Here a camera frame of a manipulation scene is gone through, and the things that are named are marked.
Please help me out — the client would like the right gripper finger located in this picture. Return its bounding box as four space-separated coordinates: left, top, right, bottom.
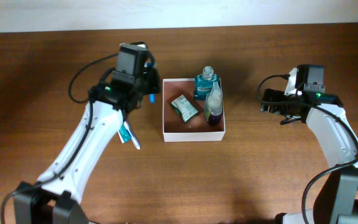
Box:
260 88 287 113
280 116 301 125

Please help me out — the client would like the blue disposable razor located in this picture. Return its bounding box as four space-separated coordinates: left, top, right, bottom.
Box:
146 62 155 103

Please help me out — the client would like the clear spray bottle blue liquid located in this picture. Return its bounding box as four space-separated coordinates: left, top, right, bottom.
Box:
204 82 223 126

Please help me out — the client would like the green white floss packet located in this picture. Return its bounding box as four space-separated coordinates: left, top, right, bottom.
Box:
170 95 199 123

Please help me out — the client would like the teal mouthwash bottle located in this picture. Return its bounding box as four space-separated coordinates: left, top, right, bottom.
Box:
193 66 220 101

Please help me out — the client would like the blue white toothbrush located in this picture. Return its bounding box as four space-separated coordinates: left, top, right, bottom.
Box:
123 121 141 150

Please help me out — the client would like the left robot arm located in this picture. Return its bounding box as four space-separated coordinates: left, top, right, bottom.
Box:
0 42 161 223

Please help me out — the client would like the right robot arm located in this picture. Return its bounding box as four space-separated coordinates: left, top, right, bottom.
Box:
257 64 358 224

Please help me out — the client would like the white teal toothpaste tube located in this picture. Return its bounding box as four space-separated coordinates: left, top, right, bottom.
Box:
117 126 131 144

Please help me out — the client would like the white cardboard box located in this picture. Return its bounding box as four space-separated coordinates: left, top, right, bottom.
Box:
162 78 226 142

